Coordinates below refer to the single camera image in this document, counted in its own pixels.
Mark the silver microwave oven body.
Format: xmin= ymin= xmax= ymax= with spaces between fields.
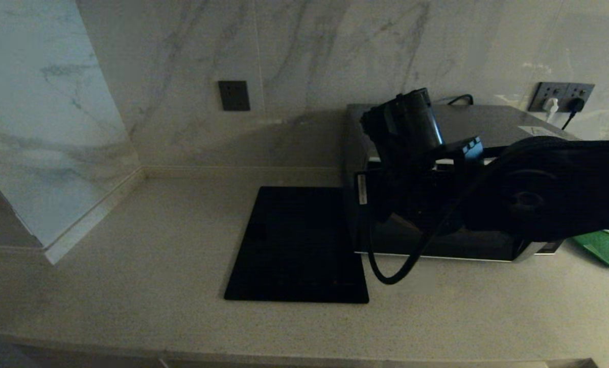
xmin=343 ymin=103 xmax=583 ymax=263

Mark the black induction cooktop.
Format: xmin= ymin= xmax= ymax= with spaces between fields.
xmin=224 ymin=186 xmax=369 ymax=304

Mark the green plastic tray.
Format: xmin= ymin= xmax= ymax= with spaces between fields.
xmin=573 ymin=230 xmax=609 ymax=269

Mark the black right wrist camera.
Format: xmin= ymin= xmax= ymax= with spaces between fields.
xmin=434 ymin=135 xmax=485 ymax=167

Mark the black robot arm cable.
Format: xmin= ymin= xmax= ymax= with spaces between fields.
xmin=367 ymin=153 xmax=494 ymax=286

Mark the dark double wall socket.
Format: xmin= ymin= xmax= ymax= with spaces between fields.
xmin=528 ymin=82 xmax=595 ymax=112

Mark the dark single wall socket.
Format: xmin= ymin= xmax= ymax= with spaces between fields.
xmin=219 ymin=80 xmax=251 ymax=112

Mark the black power plug with cord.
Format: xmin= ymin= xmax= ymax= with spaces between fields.
xmin=561 ymin=98 xmax=585 ymax=130

